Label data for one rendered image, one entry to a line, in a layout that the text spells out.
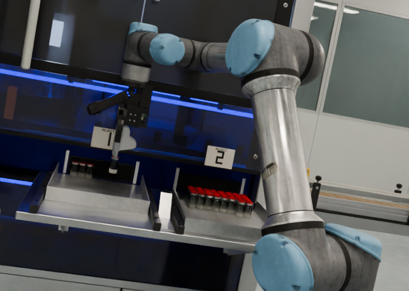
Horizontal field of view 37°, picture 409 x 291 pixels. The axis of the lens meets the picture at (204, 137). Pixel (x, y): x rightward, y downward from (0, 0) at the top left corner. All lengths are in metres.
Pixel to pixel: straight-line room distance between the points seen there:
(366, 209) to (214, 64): 0.86
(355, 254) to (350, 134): 5.80
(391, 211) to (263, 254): 1.12
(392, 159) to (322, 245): 6.10
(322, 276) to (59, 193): 0.74
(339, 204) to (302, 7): 0.66
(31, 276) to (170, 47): 0.83
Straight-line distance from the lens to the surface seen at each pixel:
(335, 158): 6.94
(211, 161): 1.85
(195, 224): 1.49
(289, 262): 1.07
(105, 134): 1.81
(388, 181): 7.24
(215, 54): 1.53
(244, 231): 1.52
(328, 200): 2.09
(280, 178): 1.13
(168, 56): 1.51
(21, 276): 1.93
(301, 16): 1.89
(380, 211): 2.17
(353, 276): 1.18
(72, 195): 1.58
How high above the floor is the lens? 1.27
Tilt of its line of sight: 6 degrees down
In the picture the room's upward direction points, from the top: 11 degrees clockwise
